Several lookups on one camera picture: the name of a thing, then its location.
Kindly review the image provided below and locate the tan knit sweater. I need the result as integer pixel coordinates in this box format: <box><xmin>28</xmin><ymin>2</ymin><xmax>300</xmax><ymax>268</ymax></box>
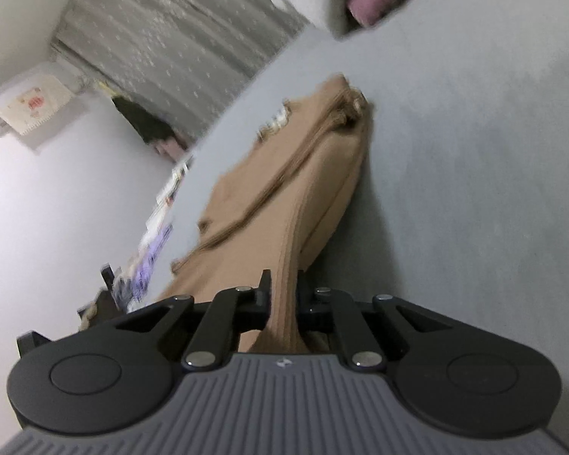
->
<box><xmin>161</xmin><ymin>75</ymin><xmax>371</xmax><ymax>353</ymax></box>

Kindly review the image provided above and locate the lilac garment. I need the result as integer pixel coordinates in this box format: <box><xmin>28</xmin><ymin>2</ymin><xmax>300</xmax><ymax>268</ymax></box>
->
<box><xmin>112</xmin><ymin>224</ymin><xmax>172</xmax><ymax>312</ymax></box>

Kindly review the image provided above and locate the pink hanging garment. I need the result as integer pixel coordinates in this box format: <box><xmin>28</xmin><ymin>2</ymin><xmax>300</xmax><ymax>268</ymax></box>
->
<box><xmin>152</xmin><ymin>136</ymin><xmax>188</xmax><ymax>163</ymax></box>

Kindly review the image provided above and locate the dark hanging garment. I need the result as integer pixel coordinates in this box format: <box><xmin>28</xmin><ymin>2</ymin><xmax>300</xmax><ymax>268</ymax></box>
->
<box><xmin>112</xmin><ymin>96</ymin><xmax>173</xmax><ymax>145</ymax></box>

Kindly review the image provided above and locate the grey star curtain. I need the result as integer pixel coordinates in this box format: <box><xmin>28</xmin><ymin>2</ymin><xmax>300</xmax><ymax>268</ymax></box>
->
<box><xmin>52</xmin><ymin>0</ymin><xmax>306</xmax><ymax>141</ymax></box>

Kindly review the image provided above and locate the white wall air conditioner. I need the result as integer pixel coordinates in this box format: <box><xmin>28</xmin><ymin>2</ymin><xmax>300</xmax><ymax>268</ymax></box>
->
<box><xmin>0</xmin><ymin>72</ymin><xmax>75</xmax><ymax>137</ymax></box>

